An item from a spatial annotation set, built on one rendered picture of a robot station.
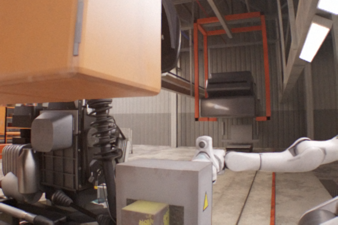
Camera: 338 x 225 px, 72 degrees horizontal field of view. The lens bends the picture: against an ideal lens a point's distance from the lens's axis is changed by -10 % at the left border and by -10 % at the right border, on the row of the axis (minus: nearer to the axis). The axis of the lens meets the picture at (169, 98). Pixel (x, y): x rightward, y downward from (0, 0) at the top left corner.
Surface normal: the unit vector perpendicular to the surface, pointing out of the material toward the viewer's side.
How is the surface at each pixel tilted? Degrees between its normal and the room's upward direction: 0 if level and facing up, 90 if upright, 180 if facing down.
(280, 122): 90
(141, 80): 90
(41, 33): 90
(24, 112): 80
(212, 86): 64
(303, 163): 114
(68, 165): 90
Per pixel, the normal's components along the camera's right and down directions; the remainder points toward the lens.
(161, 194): -0.39, -0.08
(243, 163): 0.12, -0.08
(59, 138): 0.72, -0.07
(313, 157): -0.09, 0.19
